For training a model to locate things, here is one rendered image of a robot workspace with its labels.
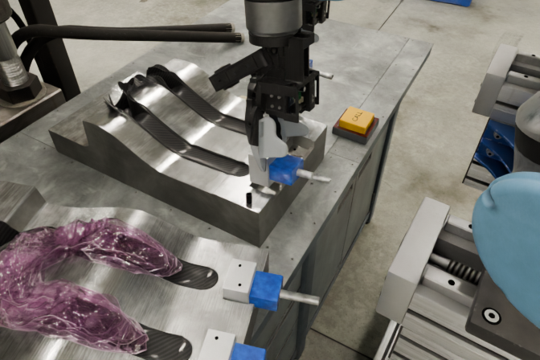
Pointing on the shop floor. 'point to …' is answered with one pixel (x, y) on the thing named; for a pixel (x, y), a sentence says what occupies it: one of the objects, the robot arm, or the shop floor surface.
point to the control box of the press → (57, 75)
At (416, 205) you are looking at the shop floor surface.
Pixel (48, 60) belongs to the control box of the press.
